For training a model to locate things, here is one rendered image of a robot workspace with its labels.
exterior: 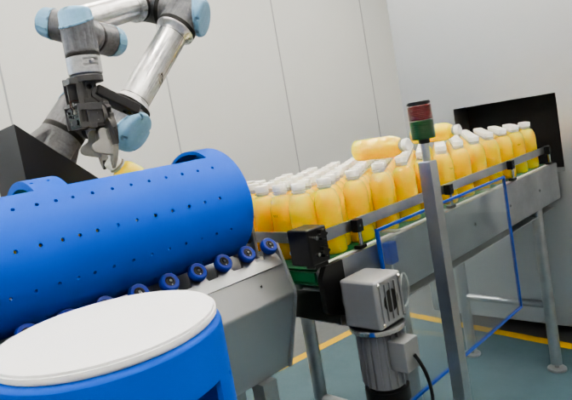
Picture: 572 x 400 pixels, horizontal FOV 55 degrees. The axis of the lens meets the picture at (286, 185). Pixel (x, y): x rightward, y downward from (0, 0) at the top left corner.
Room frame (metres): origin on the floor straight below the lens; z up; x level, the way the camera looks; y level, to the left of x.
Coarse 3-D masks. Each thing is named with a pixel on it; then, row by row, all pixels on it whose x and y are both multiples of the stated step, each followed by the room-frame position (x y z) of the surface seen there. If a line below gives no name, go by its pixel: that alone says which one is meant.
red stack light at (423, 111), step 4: (428, 104) 1.42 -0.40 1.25; (408, 108) 1.44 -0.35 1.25; (412, 108) 1.43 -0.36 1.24; (416, 108) 1.42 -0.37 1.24; (420, 108) 1.42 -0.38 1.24; (424, 108) 1.42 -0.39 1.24; (428, 108) 1.42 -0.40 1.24; (408, 112) 1.44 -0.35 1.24; (412, 112) 1.43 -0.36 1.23; (416, 112) 1.42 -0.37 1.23; (420, 112) 1.42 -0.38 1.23; (424, 112) 1.42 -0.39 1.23; (428, 112) 1.42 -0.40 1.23; (408, 116) 1.45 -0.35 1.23; (412, 116) 1.43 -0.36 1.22; (416, 116) 1.42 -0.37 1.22; (420, 116) 1.42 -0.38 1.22; (424, 116) 1.42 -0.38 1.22; (428, 116) 1.42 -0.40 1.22; (432, 116) 1.43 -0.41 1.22; (412, 120) 1.43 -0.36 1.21; (416, 120) 1.42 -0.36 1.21
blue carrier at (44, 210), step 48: (48, 192) 1.03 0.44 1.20; (96, 192) 1.07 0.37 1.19; (144, 192) 1.13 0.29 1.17; (192, 192) 1.20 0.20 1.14; (240, 192) 1.28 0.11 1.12; (0, 240) 0.92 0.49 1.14; (48, 240) 0.96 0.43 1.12; (96, 240) 1.02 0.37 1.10; (144, 240) 1.09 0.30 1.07; (192, 240) 1.18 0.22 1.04; (240, 240) 1.30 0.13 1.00; (0, 288) 0.90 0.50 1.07; (48, 288) 0.96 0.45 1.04; (96, 288) 1.04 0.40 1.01; (0, 336) 0.95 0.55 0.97
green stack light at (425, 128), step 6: (420, 120) 1.44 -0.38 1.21; (426, 120) 1.42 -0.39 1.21; (432, 120) 1.43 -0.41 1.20; (414, 126) 1.43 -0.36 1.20; (420, 126) 1.42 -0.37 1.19; (426, 126) 1.42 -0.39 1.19; (432, 126) 1.42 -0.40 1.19; (414, 132) 1.43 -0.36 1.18; (420, 132) 1.42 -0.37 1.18; (426, 132) 1.42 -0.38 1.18; (432, 132) 1.42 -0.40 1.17; (414, 138) 1.43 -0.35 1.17; (420, 138) 1.42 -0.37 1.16; (426, 138) 1.42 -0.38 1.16
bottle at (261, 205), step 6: (264, 192) 1.52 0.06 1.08; (258, 198) 1.52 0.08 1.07; (264, 198) 1.51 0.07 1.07; (270, 198) 1.52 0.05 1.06; (258, 204) 1.51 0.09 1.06; (264, 204) 1.51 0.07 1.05; (270, 204) 1.51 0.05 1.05; (258, 210) 1.51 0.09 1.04; (264, 210) 1.50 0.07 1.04; (270, 210) 1.51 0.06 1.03; (258, 216) 1.51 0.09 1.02; (264, 216) 1.50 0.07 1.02; (270, 216) 1.50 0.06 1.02; (258, 222) 1.51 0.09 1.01; (264, 222) 1.50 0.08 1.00; (270, 222) 1.50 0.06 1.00; (258, 228) 1.52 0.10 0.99; (264, 228) 1.50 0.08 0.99; (270, 228) 1.50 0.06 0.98
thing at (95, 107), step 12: (72, 84) 1.24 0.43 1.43; (84, 84) 1.24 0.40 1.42; (72, 96) 1.23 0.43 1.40; (84, 96) 1.24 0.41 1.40; (96, 96) 1.25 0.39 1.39; (72, 108) 1.22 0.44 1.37; (84, 108) 1.21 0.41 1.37; (96, 108) 1.23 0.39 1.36; (108, 108) 1.25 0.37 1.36; (72, 120) 1.23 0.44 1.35; (84, 120) 1.21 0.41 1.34; (96, 120) 1.23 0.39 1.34
